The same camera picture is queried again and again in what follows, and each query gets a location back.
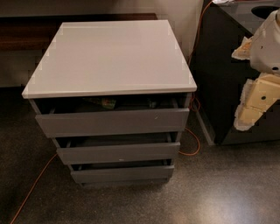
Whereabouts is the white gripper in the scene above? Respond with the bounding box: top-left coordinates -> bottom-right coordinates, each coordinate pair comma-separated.
232,10 -> 280,131

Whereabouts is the grey top drawer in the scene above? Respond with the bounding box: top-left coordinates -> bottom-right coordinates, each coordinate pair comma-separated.
36,108 -> 189,137

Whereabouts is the grey drawer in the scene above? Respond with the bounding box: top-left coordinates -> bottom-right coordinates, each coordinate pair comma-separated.
36,108 -> 189,137
71,159 -> 174,184
57,133 -> 180,165

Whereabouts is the green rice chip bag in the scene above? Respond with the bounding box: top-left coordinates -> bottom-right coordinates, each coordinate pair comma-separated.
84,97 -> 116,109

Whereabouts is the black counter cabinet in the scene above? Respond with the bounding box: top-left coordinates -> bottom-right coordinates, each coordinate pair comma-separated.
190,0 -> 280,144

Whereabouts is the grey drawer cabinet white top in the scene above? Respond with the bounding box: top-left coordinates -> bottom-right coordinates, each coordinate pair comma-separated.
22,20 -> 197,186

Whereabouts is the grey middle drawer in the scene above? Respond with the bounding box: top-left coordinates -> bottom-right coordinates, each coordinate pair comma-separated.
57,133 -> 180,165

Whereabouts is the grey bottom drawer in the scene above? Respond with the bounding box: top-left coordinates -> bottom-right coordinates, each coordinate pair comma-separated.
71,159 -> 174,184

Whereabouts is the dark wooden bench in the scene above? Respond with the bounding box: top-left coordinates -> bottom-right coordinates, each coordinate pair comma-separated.
0,13 -> 158,51

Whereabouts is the orange cable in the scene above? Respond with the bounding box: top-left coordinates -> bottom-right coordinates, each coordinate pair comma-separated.
9,0 -> 214,224

